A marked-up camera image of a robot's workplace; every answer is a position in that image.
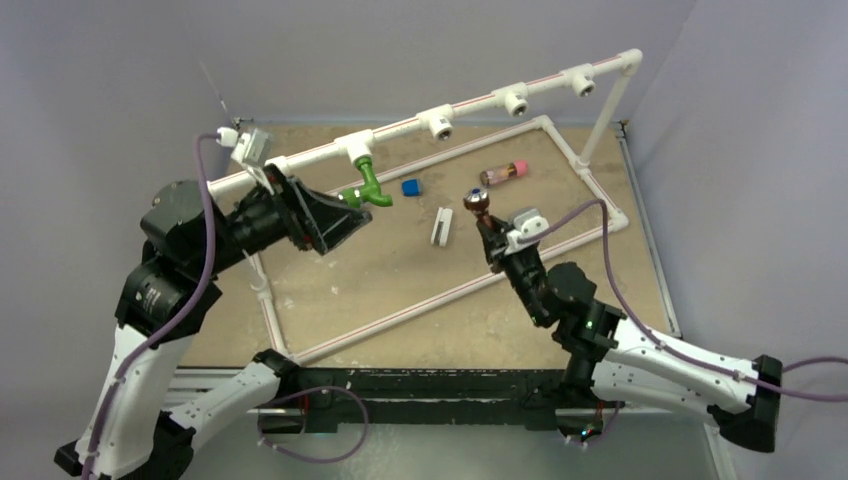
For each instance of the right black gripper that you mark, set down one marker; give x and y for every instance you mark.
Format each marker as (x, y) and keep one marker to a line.
(495, 244)

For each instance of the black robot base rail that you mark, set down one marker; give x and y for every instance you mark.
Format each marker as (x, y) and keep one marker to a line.
(536, 399)

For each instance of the white PVC pipe frame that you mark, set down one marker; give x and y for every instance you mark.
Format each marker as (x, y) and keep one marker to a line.
(386, 297)

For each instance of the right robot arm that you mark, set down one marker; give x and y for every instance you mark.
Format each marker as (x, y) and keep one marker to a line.
(616, 357)

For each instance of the green plastic faucet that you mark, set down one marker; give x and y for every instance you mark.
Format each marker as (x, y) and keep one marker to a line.
(370, 192)

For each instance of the brown faucet with blue cap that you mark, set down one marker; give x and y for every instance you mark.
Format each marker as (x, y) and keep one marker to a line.
(476, 201)

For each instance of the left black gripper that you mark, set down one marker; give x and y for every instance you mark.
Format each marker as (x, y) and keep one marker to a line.
(332, 220)

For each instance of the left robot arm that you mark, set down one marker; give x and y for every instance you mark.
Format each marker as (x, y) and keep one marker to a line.
(162, 307)

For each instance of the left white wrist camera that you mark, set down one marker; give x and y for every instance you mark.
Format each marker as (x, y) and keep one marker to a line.
(249, 150)

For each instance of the white staple box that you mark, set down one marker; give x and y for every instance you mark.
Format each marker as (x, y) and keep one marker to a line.
(442, 225)

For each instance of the blue paperclip box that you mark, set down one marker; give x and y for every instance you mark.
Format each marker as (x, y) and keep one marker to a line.
(411, 187)

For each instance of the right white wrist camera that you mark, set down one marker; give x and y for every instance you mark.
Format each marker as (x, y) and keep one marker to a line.
(525, 228)

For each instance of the pink capped clip jar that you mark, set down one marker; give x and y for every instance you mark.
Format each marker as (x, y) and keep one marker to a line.
(503, 173)

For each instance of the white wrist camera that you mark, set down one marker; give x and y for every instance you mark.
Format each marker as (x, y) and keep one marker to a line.
(525, 228)
(249, 150)

